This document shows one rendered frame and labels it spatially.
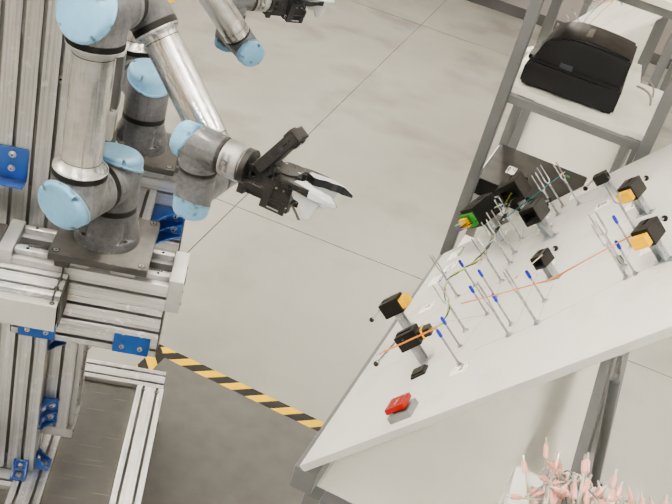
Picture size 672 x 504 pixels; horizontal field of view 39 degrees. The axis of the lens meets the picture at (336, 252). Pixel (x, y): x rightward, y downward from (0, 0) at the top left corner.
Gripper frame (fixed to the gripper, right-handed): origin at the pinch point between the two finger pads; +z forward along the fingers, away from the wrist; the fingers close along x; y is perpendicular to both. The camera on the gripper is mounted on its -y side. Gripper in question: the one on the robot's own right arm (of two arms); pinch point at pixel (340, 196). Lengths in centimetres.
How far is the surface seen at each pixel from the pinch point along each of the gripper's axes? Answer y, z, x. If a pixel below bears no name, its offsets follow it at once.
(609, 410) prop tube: 29, 62, -27
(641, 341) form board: 5, 60, -8
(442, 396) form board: 40, 30, -19
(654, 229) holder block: -7, 55, -37
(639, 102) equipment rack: -10, 40, -163
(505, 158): 24, 6, -162
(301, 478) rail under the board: 73, 8, -16
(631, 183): -6, 47, -72
